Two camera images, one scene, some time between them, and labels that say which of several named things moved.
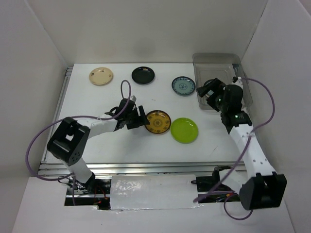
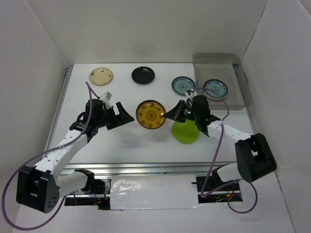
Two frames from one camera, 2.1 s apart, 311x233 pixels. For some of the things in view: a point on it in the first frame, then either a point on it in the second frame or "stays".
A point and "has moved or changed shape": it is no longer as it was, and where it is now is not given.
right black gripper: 216,85 to 176,113
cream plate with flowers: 101,75 stays
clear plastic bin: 228,68 stays
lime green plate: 184,130 stays
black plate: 143,74 stays
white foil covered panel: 156,191 stays
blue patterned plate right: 183,86 stays
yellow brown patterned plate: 160,121 has moved or changed shape
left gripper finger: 142,120 to 124,117
